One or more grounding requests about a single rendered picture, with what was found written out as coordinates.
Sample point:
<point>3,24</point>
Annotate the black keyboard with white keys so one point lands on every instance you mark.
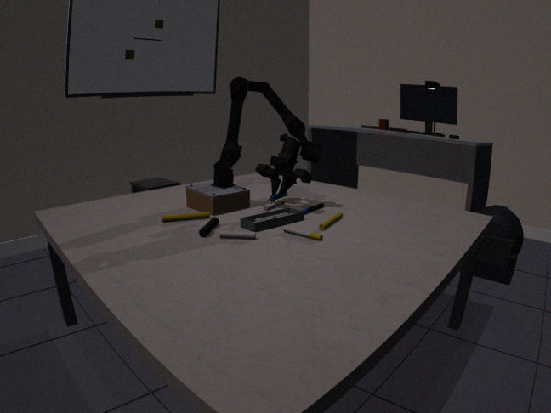
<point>269,220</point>

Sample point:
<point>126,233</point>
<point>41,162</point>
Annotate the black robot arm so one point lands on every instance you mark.
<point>223,175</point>

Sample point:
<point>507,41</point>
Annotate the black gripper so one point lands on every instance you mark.
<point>289,178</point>

